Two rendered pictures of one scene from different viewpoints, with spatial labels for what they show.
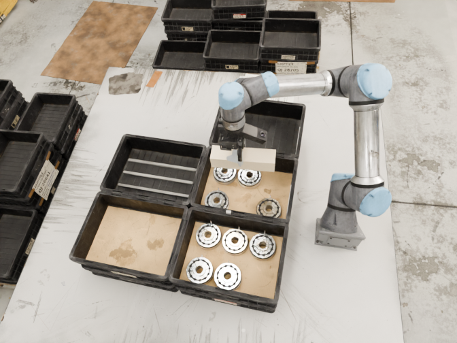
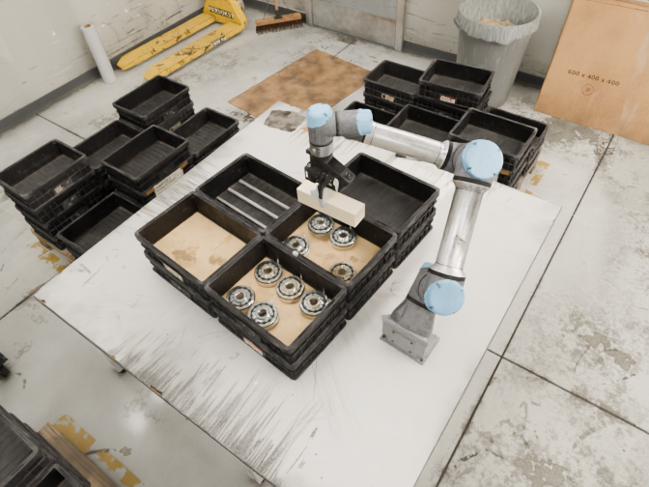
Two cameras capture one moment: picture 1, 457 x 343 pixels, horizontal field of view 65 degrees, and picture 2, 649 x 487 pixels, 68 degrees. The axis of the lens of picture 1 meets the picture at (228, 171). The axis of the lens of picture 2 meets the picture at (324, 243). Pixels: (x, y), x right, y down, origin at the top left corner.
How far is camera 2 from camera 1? 0.64 m
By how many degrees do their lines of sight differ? 17
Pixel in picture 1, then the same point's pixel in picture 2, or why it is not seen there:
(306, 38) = (513, 145)
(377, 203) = (443, 297)
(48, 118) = (206, 135)
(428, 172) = (612, 365)
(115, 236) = (187, 240)
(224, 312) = (247, 358)
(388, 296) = (429, 426)
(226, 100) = (310, 116)
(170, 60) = not seen: hidden behind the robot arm
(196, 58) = not seen: hidden behind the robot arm
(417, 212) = (571, 406)
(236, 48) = (430, 133)
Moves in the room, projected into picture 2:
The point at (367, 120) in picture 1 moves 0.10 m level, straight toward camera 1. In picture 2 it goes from (462, 200) to (437, 214)
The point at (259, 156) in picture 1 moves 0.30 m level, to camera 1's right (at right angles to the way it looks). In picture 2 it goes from (344, 203) to (433, 223)
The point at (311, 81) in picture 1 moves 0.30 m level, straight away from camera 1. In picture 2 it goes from (423, 143) to (471, 100)
